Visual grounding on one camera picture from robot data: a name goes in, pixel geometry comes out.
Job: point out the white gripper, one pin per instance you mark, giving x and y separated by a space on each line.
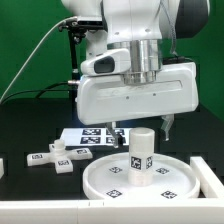
107 99

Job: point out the white round table top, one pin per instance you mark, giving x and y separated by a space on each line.
121 176

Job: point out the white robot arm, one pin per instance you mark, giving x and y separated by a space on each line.
123 76

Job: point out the white marker tag sheet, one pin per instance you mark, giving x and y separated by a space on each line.
86 137

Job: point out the small white block left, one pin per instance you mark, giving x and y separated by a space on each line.
1 168

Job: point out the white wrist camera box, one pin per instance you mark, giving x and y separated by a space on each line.
111 62

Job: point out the white L-shaped frame border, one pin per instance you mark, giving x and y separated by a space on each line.
206 210

